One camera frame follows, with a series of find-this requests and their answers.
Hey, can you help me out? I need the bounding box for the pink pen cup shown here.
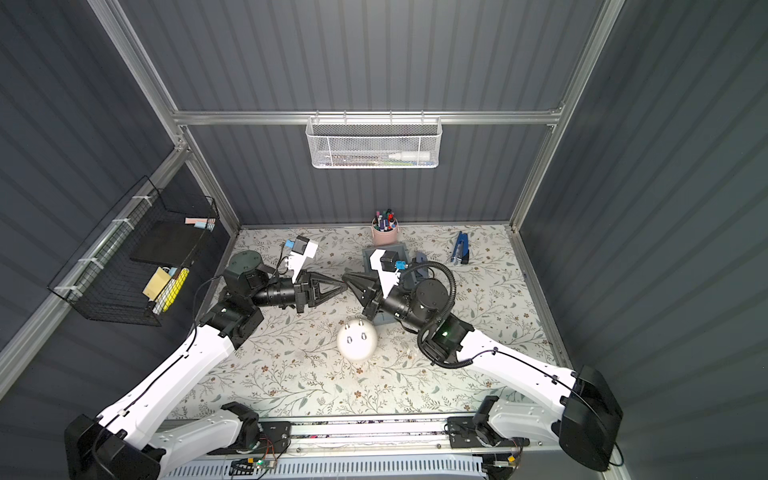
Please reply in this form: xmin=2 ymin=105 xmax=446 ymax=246
xmin=371 ymin=209 xmax=399 ymax=247

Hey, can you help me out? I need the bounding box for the white marker in basket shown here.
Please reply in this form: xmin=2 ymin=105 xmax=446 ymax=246
xmin=388 ymin=151 xmax=431 ymax=164

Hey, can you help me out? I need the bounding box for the yellow sticky note pad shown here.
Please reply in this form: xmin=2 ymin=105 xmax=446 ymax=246
xmin=142 ymin=267 xmax=171 ymax=301

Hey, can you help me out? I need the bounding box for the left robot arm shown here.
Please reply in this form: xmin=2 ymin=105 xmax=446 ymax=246
xmin=64 ymin=237 xmax=347 ymax=479

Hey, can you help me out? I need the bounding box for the white wire mesh basket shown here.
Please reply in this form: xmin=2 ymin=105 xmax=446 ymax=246
xmin=305 ymin=118 xmax=443 ymax=170

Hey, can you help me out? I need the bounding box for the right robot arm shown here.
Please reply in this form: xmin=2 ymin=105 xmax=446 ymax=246
xmin=342 ymin=261 xmax=623 ymax=472

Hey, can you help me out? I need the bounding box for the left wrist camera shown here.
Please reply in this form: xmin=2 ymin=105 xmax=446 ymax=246
xmin=285 ymin=235 xmax=318 ymax=283

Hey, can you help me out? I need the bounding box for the white dome with screws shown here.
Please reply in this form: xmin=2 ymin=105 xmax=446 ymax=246
xmin=337 ymin=319 xmax=378 ymax=362

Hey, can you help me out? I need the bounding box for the black wire wall basket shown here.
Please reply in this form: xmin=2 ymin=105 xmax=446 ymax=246
xmin=48 ymin=179 xmax=219 ymax=327

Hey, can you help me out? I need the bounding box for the black notebook in basket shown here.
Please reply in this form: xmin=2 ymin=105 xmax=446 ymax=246
xmin=129 ymin=221 xmax=210 ymax=267

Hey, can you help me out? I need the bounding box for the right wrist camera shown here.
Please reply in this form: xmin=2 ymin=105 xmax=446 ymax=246
xmin=370 ymin=249 xmax=407 ymax=298

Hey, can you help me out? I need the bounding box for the blue stapler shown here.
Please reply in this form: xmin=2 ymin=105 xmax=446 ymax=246
xmin=450 ymin=231 xmax=470 ymax=265

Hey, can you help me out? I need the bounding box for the grey plastic parts bin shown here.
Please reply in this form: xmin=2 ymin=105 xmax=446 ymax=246
xmin=363 ymin=243 xmax=417 ymax=327

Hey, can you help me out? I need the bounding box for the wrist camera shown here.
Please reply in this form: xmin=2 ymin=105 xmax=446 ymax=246
xmin=370 ymin=249 xmax=407 ymax=298
xmin=285 ymin=235 xmax=318 ymax=283

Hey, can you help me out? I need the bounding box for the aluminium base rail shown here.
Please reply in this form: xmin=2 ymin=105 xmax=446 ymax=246
xmin=119 ymin=410 xmax=607 ymax=463

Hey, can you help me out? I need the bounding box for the grey blue small box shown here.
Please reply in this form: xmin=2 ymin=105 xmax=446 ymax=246
xmin=412 ymin=251 xmax=429 ymax=281

